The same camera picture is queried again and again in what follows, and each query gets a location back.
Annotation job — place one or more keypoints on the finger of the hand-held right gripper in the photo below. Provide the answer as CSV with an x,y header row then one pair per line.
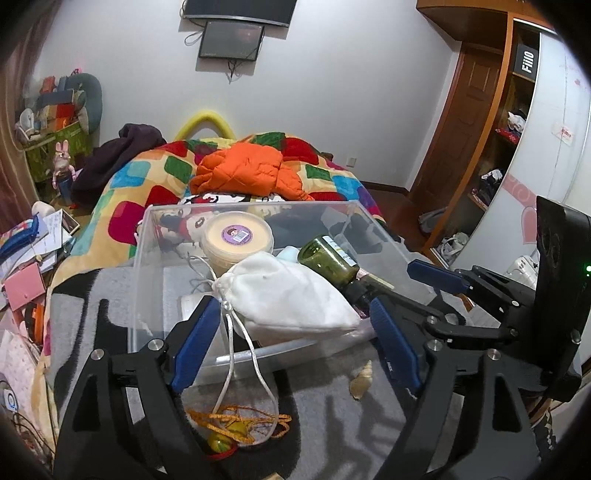
x,y
434,274
429,318

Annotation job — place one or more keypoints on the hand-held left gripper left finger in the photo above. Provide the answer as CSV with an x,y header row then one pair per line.
x,y
198,341

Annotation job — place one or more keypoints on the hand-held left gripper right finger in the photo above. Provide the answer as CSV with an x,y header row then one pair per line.
x,y
392,346

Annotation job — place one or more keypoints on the clear plastic storage box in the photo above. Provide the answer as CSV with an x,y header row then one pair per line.
x,y
152,258

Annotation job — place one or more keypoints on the green glass bottle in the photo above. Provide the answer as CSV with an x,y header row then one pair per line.
x,y
330,261

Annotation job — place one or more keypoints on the round cream plastic tub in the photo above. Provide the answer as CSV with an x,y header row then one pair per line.
x,y
235,235

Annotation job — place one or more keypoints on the blue packet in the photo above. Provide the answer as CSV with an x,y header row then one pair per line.
x,y
288,254

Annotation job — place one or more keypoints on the person's right forearm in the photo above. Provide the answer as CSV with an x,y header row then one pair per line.
x,y
545,429

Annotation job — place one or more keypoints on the tan conch shell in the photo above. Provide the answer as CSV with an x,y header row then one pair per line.
x,y
361,381

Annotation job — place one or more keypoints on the grey bag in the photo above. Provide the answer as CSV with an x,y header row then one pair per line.
x,y
434,219

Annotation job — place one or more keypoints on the wooden wardrobe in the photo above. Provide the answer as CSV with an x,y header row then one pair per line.
x,y
485,115

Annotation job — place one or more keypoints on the colourful checked quilt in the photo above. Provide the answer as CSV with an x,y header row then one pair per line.
x,y
138,180

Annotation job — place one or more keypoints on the orange puffer jacket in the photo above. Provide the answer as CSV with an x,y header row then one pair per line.
x,y
249,170

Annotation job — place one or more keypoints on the pile of papers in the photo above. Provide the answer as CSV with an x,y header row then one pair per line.
x,y
51,235

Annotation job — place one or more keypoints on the dark purple cloth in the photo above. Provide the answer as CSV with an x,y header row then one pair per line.
x,y
115,161

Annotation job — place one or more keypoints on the blue case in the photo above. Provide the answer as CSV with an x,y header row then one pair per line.
x,y
18,237

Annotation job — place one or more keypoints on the yellow foam tube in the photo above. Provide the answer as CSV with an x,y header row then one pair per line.
x,y
205,120

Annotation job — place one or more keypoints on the pink rabbit toy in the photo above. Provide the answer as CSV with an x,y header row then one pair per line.
x,y
62,164

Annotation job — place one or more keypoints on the black printed box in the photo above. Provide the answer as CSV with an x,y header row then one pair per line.
x,y
526,62

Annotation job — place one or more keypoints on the green storage box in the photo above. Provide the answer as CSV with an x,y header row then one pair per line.
x,y
46,154

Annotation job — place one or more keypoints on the grey green neck pillow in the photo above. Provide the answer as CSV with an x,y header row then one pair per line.
x,y
92,97

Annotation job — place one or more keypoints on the small white fan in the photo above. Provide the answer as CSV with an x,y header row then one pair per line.
x,y
27,123

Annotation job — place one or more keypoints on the striped pink curtain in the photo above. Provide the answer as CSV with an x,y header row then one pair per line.
x,y
14,115

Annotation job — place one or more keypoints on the small black wall monitor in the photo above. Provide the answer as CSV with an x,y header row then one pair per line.
x,y
231,40

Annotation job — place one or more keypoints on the large black wall television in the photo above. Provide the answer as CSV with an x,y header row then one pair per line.
x,y
240,9

